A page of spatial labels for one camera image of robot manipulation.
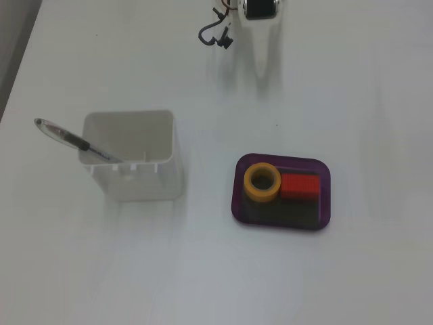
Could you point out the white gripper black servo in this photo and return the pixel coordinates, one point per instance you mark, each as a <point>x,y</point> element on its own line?
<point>261,32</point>

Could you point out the red plastic cube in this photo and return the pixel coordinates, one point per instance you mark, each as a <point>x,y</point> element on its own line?
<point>299,186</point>

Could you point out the yellow masking tape roll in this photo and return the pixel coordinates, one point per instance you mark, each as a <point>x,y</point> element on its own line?
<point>252,193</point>

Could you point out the purple metal tray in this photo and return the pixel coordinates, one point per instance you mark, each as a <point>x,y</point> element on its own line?
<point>280,216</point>

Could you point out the white plastic pen holder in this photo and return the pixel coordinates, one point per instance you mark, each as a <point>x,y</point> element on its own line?
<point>145,184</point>

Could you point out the black clear ballpoint pen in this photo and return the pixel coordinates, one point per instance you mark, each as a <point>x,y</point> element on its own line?
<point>72,140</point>

